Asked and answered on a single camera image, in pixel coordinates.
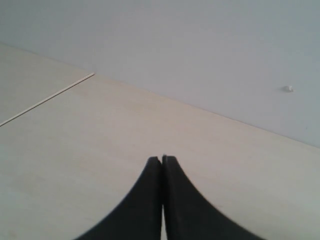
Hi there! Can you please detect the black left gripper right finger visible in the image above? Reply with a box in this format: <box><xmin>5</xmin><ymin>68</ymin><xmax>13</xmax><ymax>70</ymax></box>
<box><xmin>162</xmin><ymin>155</ymin><xmax>255</xmax><ymax>240</ymax></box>

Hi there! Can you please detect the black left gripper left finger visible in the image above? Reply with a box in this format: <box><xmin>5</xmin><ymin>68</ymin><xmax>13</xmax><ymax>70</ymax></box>
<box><xmin>77</xmin><ymin>156</ymin><xmax>163</xmax><ymax>240</ymax></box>

